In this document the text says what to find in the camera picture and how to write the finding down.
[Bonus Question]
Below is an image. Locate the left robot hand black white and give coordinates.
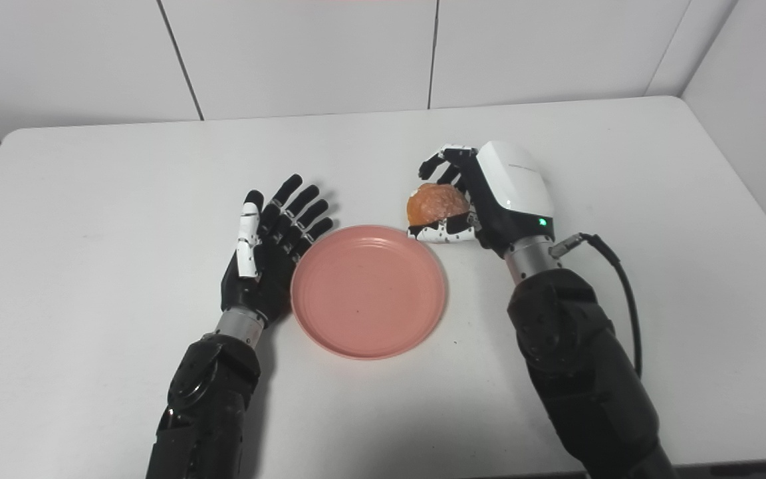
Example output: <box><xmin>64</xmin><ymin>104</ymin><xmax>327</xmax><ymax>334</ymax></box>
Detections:
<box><xmin>221</xmin><ymin>174</ymin><xmax>334</xmax><ymax>327</ymax></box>

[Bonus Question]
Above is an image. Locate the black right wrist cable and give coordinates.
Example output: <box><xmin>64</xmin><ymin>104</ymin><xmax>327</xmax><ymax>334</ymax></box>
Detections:
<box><xmin>549</xmin><ymin>233</ymin><xmax>643</xmax><ymax>380</ymax></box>

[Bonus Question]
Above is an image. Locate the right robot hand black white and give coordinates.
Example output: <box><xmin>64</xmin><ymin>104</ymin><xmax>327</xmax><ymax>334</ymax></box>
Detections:
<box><xmin>408</xmin><ymin>140</ymin><xmax>555</xmax><ymax>258</ymax></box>

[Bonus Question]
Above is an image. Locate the pink round plate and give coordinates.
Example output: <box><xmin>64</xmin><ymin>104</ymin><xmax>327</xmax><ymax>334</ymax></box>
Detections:
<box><xmin>291</xmin><ymin>225</ymin><xmax>449</xmax><ymax>361</ymax></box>

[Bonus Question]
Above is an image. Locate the orange cream puff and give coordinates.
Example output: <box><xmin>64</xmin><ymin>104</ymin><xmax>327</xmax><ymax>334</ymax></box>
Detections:
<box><xmin>406</xmin><ymin>182</ymin><xmax>471</xmax><ymax>228</ymax></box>

